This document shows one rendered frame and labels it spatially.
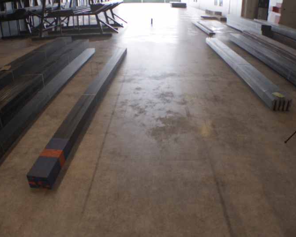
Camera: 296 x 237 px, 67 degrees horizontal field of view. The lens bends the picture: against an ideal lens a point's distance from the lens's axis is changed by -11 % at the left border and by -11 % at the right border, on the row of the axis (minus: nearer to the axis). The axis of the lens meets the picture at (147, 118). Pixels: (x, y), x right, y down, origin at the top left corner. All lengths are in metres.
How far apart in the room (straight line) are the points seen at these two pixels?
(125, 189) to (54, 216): 0.74
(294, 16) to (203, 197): 13.93
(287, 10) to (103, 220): 14.43
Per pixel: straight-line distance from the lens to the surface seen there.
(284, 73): 6.53
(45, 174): 2.60
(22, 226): 2.42
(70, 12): 10.76
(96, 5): 10.31
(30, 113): 4.02
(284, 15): 15.26
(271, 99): 4.47
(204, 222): 2.28
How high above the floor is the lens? 1.75
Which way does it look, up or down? 28 degrees down
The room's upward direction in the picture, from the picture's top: straight up
